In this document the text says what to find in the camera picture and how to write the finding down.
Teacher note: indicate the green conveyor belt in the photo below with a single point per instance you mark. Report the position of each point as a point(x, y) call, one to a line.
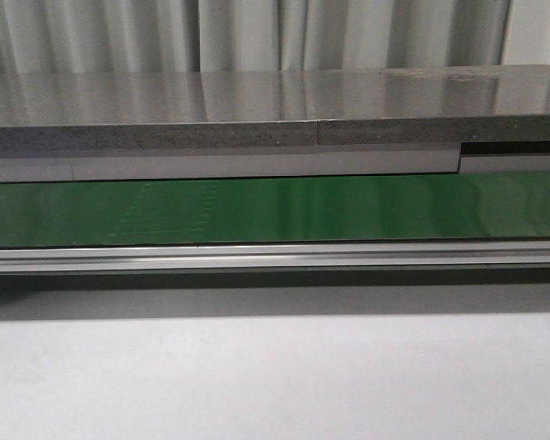
point(353, 208)

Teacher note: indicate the grey panel under counter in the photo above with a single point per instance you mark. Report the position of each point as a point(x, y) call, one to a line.
point(245, 162)

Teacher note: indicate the grey stone counter slab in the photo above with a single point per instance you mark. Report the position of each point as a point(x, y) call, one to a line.
point(76, 113)

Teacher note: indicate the white pleated curtain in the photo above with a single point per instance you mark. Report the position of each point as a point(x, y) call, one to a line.
point(215, 36)

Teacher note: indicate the aluminium conveyor frame rail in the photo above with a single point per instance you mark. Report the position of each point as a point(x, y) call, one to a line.
point(275, 256)

